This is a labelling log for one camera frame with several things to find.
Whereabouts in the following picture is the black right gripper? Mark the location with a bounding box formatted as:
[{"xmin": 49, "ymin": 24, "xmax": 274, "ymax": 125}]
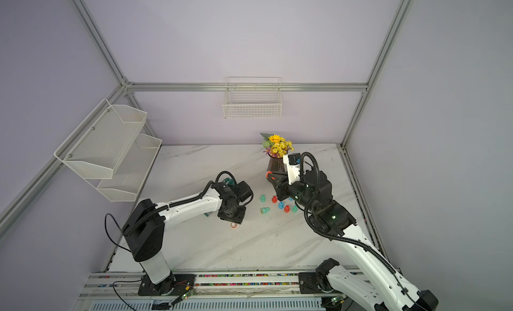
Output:
[{"xmin": 270, "ymin": 171, "xmax": 319, "ymax": 213}]

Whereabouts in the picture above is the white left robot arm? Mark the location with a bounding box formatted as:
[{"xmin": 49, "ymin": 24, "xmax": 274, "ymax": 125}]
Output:
[{"xmin": 120, "ymin": 171, "xmax": 254, "ymax": 286}]

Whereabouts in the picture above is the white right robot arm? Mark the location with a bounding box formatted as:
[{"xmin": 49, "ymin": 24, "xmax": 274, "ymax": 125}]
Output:
[{"xmin": 266, "ymin": 152, "xmax": 439, "ymax": 310}]

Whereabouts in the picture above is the dark glass flower vase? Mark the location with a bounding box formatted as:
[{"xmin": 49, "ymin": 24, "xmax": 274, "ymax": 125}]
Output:
[{"xmin": 267, "ymin": 156, "xmax": 287, "ymax": 173}]

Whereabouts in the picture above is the green grey work glove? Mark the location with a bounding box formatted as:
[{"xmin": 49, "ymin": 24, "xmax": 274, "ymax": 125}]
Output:
[{"xmin": 204, "ymin": 177, "xmax": 234, "ymax": 217}]

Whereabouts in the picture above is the yellow artificial flower bouquet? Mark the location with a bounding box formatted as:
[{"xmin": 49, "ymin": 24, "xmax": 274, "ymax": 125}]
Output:
[{"xmin": 260, "ymin": 133, "xmax": 294, "ymax": 159}]

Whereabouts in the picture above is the white two-tier mesh shelf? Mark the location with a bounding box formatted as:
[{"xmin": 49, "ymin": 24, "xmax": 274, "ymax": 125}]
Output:
[{"xmin": 54, "ymin": 99, "xmax": 162, "ymax": 202}]

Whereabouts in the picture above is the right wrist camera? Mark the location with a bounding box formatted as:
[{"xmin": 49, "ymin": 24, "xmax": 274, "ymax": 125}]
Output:
[{"xmin": 283, "ymin": 153, "xmax": 301, "ymax": 185}]

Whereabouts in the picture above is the white wire wall basket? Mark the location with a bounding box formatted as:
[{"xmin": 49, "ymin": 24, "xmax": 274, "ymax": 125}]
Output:
[{"xmin": 223, "ymin": 77, "xmax": 283, "ymax": 119}]

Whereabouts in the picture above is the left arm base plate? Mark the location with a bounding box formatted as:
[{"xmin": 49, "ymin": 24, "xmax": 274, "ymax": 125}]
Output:
[{"xmin": 138, "ymin": 273, "xmax": 196, "ymax": 296}]

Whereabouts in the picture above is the aluminium front rail frame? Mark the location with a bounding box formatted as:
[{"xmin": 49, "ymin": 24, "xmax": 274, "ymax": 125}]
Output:
[{"xmin": 73, "ymin": 268, "xmax": 367, "ymax": 310}]

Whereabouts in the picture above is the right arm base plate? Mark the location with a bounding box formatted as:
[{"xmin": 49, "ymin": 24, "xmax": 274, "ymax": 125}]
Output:
[{"xmin": 298, "ymin": 272, "xmax": 333, "ymax": 294}]

